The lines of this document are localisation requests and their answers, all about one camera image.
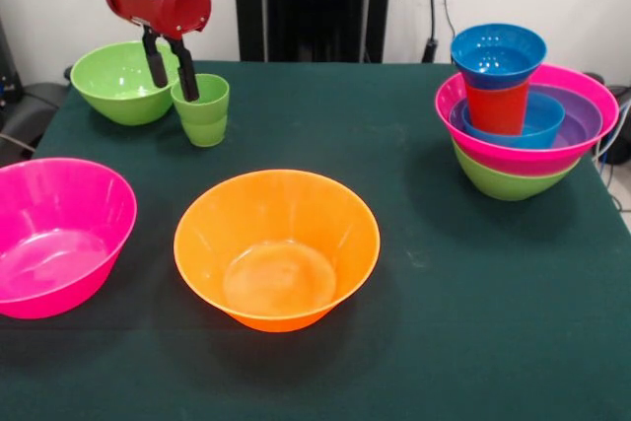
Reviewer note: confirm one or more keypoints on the green plastic bowl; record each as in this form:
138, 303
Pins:
512, 187
113, 81

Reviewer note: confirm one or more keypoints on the dark green tablecloth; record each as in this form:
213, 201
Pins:
443, 317

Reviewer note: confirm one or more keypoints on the orange-red plastic cup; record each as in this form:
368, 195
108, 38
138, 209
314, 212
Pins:
498, 110

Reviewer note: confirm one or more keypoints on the purple plastic bowl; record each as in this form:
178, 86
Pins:
586, 120

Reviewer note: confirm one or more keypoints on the green plastic cup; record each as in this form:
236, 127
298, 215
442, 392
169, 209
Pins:
207, 120

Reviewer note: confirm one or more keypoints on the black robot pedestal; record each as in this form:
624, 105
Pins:
305, 7

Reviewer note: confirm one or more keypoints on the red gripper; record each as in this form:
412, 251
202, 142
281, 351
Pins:
167, 7

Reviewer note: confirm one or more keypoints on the dark blue bowl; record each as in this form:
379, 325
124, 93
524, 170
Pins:
498, 53

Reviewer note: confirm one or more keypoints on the translucent blue bowl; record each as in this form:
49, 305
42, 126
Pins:
544, 120

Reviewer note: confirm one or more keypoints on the pink plastic bowl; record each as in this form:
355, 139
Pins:
581, 91
59, 224

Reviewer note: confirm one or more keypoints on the black equipment box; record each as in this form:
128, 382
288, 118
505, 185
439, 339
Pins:
7, 66

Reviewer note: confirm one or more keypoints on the orange plastic bowl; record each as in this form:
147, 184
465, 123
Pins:
276, 204

